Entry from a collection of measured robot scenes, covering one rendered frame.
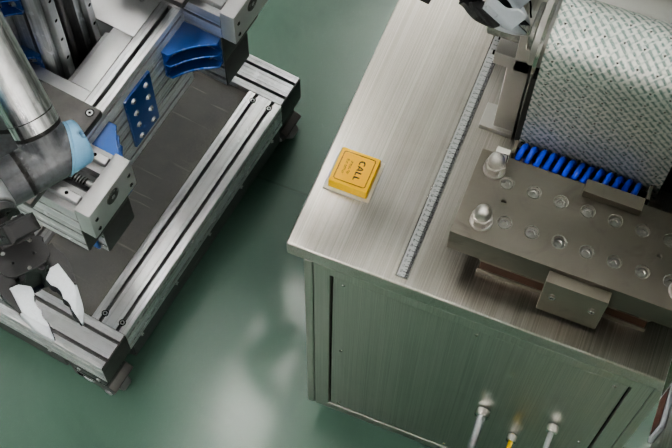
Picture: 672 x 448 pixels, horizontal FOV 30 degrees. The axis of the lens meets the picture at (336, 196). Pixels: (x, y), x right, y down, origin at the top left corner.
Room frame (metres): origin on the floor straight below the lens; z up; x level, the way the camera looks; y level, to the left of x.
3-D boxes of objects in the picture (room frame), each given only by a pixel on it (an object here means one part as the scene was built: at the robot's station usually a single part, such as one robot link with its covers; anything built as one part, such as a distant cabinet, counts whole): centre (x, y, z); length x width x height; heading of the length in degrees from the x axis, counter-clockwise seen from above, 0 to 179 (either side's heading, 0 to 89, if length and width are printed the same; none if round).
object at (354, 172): (1.01, -0.03, 0.91); 0.07 x 0.07 x 0.02; 69
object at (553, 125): (0.97, -0.41, 1.08); 0.23 x 0.01 x 0.18; 69
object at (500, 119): (1.12, -0.28, 1.05); 0.06 x 0.05 x 0.31; 69
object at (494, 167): (0.96, -0.25, 1.05); 0.04 x 0.04 x 0.04
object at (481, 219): (0.86, -0.23, 1.05); 0.04 x 0.04 x 0.04
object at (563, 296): (0.76, -0.37, 0.96); 0.10 x 0.03 x 0.11; 69
